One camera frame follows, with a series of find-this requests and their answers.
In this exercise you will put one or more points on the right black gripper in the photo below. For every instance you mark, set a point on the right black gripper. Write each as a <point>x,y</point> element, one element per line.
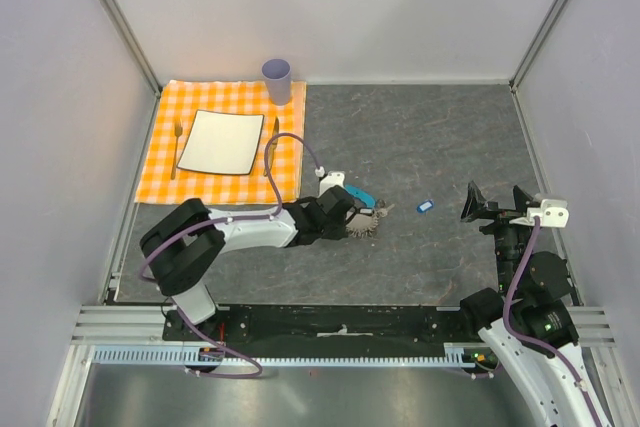
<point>475,200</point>

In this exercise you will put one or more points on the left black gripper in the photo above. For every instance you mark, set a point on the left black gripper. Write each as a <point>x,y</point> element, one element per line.
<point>339,232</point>

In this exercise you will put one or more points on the metal keyring plate blue handle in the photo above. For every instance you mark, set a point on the metal keyring plate blue handle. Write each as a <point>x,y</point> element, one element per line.
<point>359,225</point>

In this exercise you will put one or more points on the blue key tag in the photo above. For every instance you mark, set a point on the blue key tag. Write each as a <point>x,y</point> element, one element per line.
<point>425,206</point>

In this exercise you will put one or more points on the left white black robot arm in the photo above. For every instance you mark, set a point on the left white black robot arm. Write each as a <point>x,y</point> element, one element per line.
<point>181,248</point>

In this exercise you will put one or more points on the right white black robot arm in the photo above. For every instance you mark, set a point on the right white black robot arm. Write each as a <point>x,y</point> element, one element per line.
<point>524,321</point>

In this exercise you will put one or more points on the silver keys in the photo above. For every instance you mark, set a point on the silver keys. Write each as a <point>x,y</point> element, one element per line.
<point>382,212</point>

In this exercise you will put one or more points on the gold knife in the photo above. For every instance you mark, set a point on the gold knife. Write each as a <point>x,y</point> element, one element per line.
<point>271,147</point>

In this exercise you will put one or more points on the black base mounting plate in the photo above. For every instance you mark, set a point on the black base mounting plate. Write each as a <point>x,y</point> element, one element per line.
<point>331,332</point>

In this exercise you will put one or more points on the white square plate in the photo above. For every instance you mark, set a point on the white square plate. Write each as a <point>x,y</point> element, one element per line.
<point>222,144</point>

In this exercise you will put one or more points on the lavender plastic cup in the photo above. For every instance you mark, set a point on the lavender plastic cup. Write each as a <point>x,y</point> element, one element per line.
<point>277,78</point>

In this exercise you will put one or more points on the gold fork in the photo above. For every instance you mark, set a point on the gold fork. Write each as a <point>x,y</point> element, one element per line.
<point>178,131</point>

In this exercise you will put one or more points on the orange checkered cloth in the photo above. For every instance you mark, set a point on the orange checkered cloth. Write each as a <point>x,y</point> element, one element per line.
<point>181,100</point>

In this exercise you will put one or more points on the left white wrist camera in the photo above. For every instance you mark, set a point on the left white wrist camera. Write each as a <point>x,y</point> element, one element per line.
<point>331,179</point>

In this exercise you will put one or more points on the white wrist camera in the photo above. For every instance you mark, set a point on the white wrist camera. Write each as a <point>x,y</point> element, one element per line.
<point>550,213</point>
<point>331,179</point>

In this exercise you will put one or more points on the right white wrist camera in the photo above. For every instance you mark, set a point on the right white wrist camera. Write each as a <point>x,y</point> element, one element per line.
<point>550,213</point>

